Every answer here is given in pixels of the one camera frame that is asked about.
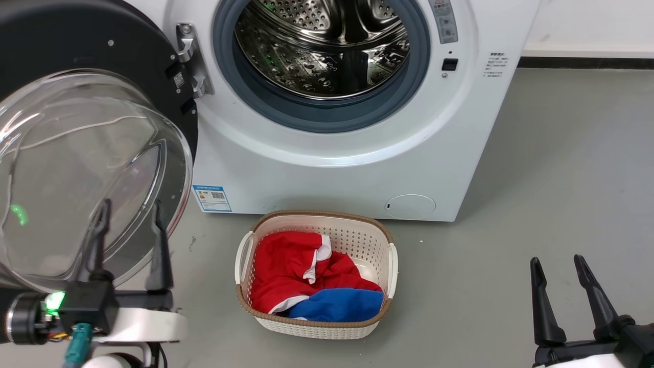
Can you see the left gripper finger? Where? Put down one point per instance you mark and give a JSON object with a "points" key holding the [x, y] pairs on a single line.
{"points": [[98, 245], [160, 255]]}

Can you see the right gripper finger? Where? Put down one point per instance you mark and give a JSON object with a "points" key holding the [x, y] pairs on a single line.
{"points": [[545, 306], [598, 301]]}

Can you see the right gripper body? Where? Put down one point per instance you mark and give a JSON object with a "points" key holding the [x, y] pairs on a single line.
{"points": [[603, 355]]}

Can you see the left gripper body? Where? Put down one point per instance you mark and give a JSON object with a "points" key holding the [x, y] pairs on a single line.
{"points": [[143, 324]]}

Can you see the black round glass washer door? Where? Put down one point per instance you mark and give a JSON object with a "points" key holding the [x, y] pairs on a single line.
{"points": [[76, 36]]}

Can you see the white front-load washing machine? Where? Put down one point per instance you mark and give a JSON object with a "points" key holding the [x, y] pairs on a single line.
{"points": [[332, 179]]}

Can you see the silver metal door hinge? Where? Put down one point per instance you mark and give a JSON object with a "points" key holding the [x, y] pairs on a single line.
{"points": [[196, 66]]}

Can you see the blue energy label sticker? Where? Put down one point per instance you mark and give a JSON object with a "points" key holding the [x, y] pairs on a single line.
{"points": [[212, 198]]}

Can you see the red and white garment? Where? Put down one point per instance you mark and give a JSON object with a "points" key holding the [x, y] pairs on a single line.
{"points": [[281, 266]]}

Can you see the round white filter cover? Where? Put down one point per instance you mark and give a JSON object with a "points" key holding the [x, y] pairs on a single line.
{"points": [[410, 207]]}

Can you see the blue garment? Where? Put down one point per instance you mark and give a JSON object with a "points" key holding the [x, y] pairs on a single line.
{"points": [[342, 305]]}

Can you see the white perforated laundry basket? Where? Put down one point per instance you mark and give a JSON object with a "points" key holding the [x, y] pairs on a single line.
{"points": [[357, 240]]}

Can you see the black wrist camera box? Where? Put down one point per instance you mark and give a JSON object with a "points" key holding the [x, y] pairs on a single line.
{"points": [[89, 304]]}

